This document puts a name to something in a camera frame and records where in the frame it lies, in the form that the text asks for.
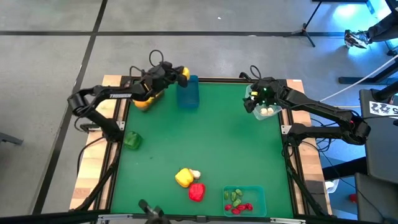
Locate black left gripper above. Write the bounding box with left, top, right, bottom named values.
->
left=144, top=61, right=189, bottom=94

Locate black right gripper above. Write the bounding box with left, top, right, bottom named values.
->
left=243, top=77, right=284, bottom=114

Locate green bell pepper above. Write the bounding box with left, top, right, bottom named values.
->
left=123, top=131, right=143, bottom=151

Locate clear plastic container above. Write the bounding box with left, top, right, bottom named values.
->
left=244, top=84, right=283, bottom=121

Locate blue plastic basket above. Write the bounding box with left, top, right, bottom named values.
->
left=175, top=75, right=200, bottom=110

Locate black rounded table fixture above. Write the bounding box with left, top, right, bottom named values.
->
left=238, top=71, right=253, bottom=83

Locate wooden table side board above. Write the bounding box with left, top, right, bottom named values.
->
left=277, top=79, right=333, bottom=215
left=68, top=74, right=124, bottom=211

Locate teal translucent plastic basket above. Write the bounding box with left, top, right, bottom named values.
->
left=222, top=185, right=267, bottom=218

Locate black tripod stand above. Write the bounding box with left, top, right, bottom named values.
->
left=282, top=0, right=326, bottom=48

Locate red bell pepper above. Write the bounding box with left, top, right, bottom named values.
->
left=188, top=182, right=206, bottom=203

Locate small white object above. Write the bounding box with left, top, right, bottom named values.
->
left=324, top=179, right=340, bottom=193

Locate person's shoe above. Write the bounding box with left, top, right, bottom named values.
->
left=344, top=29, right=371, bottom=50

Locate white numbered label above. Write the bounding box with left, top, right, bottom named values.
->
left=369, top=100, right=398, bottom=118

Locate black equipment case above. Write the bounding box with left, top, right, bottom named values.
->
left=354, top=88, right=398, bottom=224

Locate person's leg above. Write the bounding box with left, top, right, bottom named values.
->
left=366, top=0, right=398, bottom=44

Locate black floor stand foot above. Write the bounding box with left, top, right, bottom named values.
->
left=0, top=131, right=24, bottom=146

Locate black aluminium table frame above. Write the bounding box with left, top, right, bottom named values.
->
left=70, top=74, right=333, bottom=224

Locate white floor cable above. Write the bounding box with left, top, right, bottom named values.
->
left=320, top=54, right=398, bottom=102

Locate black clamp mount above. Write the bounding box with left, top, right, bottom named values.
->
left=137, top=198, right=171, bottom=224

